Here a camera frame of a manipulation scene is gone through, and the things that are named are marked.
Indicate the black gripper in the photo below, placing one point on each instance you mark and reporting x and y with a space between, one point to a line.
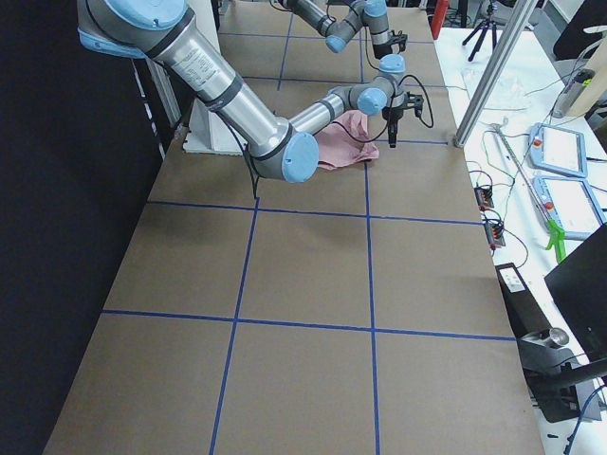
380 51
393 115

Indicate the light blue teach pendant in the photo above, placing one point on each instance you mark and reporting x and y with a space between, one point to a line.
557 150
571 204

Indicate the paper sheet in plastic sleeve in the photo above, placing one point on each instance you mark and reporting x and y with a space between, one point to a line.
508 94

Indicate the aluminium frame post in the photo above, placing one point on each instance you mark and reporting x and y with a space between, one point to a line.
495 66

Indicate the black monitor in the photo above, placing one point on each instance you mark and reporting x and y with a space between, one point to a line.
578 288

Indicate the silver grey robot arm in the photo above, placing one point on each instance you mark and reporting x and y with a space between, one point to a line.
371 16
277 148

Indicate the metal reacher grabber tool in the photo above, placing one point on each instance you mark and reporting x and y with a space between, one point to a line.
556 233

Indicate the black camera tripod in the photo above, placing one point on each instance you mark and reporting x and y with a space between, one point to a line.
487 25

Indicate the pink Snoopy t-shirt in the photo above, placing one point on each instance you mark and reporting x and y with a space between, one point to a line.
347 145

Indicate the grey orange cable hub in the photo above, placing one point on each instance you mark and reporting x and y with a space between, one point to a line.
484 192
494 227

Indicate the black box with white label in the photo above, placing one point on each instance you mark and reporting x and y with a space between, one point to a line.
542 349

